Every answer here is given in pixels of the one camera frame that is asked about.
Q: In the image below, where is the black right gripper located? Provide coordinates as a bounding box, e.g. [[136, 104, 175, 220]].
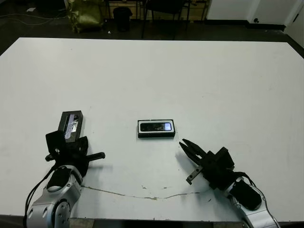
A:
[[179, 139, 238, 190]]

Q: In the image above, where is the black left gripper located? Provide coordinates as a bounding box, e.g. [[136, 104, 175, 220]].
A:
[[45, 136, 105, 178]]

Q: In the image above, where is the black box lid with print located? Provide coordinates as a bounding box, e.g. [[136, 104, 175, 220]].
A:
[[57, 110, 84, 143]]

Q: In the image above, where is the black slim camera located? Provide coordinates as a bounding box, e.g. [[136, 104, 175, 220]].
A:
[[139, 121, 173, 132]]

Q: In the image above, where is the black box with white insert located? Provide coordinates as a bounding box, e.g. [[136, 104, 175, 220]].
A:
[[137, 118, 177, 139]]

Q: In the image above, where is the yellow-green bag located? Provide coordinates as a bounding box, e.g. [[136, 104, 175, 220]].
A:
[[67, 0, 105, 33]]

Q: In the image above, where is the black waste bin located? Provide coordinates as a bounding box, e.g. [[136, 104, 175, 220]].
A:
[[113, 7, 133, 33]]

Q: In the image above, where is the black chair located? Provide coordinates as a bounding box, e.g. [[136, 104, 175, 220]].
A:
[[142, 0, 190, 40]]

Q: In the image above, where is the white door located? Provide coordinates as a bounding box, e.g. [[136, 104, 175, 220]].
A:
[[284, 0, 304, 46]]

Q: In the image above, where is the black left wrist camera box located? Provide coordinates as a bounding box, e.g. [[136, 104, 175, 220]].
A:
[[45, 130, 70, 155]]

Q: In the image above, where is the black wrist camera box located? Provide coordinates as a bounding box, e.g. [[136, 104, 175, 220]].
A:
[[45, 130, 70, 155], [215, 146, 235, 171]]

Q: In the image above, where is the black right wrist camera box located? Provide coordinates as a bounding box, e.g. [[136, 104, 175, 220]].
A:
[[215, 146, 235, 171]]

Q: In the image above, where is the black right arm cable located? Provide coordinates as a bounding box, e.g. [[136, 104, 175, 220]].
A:
[[234, 170, 266, 205]]

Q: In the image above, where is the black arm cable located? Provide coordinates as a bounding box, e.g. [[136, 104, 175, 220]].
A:
[[25, 166, 57, 214], [234, 170, 266, 205]]

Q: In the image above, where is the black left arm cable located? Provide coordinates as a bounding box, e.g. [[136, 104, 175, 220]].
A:
[[25, 166, 57, 214]]

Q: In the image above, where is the white floor cable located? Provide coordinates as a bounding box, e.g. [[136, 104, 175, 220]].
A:
[[0, 9, 69, 26]]

